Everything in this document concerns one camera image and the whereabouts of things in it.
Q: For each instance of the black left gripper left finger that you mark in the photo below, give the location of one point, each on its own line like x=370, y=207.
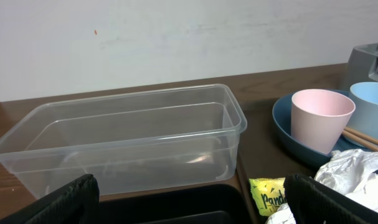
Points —
x=75, y=202

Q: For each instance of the light blue cup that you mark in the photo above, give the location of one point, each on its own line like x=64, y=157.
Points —
x=365, y=117

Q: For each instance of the dark blue plate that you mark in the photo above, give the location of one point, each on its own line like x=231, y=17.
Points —
x=281, y=113

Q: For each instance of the brown serving tray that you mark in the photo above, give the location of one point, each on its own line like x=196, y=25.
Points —
x=261, y=154

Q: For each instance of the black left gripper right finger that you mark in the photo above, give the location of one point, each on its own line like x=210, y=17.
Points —
x=312, y=202

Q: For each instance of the wooden chopstick right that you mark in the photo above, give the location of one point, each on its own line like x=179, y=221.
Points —
x=361, y=135

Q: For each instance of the white tissue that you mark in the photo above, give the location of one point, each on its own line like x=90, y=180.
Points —
x=351, y=173

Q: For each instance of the pink cup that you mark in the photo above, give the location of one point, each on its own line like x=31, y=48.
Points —
x=318, y=117

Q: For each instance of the wooden chopstick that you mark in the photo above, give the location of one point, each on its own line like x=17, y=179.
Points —
x=361, y=135
x=361, y=141

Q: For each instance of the wooden chopstick left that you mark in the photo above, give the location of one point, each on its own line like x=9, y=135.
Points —
x=361, y=141

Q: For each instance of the clear plastic bin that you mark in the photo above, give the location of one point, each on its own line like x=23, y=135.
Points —
x=129, y=142

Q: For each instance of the grey dishwasher rack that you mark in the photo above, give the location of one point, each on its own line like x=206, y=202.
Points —
x=362, y=66

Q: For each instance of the black plastic tray bin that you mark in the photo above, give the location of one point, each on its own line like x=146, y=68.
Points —
x=219, y=203

